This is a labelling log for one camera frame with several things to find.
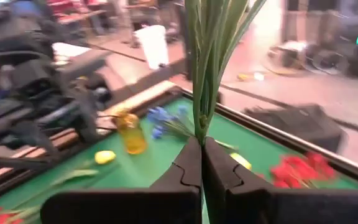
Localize black equipment with green light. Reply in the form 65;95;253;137
306;12;358;78

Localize green table mat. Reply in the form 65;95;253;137
0;96;358;224

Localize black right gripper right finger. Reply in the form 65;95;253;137
202;136;358;224

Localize white container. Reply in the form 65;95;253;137
134;24;170;71

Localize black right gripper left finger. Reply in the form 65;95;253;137
40;136;203;224

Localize yellow embossed glass vase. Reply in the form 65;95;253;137
113;110;149;156

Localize yellow artificial tulip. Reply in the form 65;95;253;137
228;151;253;171
14;150;117;209

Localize blue artificial flower bunch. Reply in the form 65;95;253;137
183;0;269;224
146;104;239;152

